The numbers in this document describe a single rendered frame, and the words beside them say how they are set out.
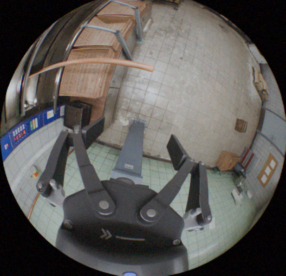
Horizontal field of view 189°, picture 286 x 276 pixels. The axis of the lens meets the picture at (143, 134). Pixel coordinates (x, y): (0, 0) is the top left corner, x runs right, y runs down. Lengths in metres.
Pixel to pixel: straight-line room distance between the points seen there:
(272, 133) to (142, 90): 4.51
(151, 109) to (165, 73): 0.65
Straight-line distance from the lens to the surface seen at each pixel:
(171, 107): 1.69
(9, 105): 0.98
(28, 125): 1.04
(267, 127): 4.48
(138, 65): 0.44
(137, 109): 1.65
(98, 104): 1.18
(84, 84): 1.27
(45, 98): 1.15
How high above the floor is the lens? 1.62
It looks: 66 degrees down
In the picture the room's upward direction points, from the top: 176 degrees counter-clockwise
